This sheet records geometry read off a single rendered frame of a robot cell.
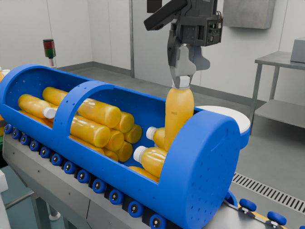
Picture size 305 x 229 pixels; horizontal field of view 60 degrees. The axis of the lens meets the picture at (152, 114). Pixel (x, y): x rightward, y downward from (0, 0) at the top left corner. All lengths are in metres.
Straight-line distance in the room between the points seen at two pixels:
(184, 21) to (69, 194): 0.67
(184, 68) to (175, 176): 0.22
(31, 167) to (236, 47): 3.49
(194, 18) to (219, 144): 0.27
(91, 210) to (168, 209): 0.35
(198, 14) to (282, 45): 3.38
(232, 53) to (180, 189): 3.72
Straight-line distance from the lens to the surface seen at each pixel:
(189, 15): 0.57
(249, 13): 3.81
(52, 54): 1.74
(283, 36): 3.90
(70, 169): 0.92
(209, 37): 0.55
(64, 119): 0.80
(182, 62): 0.56
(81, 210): 0.93
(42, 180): 1.09
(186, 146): 0.55
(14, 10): 5.69
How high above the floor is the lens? 1.47
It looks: 23 degrees down
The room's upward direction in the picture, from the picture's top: straight up
